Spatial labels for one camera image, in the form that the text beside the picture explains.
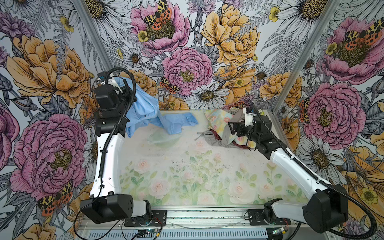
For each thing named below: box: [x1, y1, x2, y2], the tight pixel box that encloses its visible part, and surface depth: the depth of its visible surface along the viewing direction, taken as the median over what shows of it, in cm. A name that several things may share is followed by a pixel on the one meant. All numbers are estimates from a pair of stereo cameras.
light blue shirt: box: [120, 77, 199, 138], surface depth 72 cm
